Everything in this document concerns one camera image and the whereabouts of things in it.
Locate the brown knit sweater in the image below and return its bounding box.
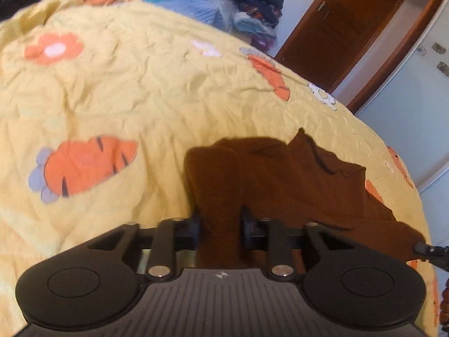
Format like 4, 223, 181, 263
184, 129, 424, 268

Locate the white sliding wardrobe door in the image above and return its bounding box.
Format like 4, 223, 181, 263
357, 0, 449, 246

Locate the yellow carrot print bedspread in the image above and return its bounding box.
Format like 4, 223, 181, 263
1, 0, 430, 336

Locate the brown wooden door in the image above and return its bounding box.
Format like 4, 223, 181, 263
276, 0, 444, 112

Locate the black garment on bed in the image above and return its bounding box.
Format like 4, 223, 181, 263
0, 0, 40, 21

